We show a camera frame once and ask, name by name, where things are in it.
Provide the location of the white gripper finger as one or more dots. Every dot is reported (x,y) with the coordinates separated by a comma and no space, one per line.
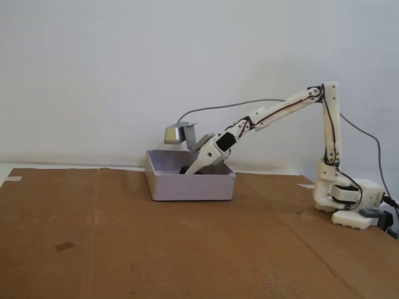
(196,168)

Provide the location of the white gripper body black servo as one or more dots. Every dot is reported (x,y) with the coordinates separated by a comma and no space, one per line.
(208,154)

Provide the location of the black rectangular block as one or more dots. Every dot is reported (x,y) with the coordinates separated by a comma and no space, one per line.
(184,170)

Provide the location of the pale plastic open box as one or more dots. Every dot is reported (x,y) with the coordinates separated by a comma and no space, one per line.
(190,190)

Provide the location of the brown cardboard sheet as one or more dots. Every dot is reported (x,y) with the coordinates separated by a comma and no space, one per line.
(124,249)

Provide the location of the dark brown tape patch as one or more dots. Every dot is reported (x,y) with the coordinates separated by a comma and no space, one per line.
(64,246)

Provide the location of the grey table clamp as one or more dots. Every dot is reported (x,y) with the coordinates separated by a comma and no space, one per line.
(369,213)

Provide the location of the white tape strip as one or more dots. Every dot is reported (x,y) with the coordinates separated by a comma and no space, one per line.
(14,179)

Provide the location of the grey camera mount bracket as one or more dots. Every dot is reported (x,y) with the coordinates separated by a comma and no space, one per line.
(188,137)

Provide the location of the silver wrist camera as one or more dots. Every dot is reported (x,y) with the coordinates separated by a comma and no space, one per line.
(174,134)

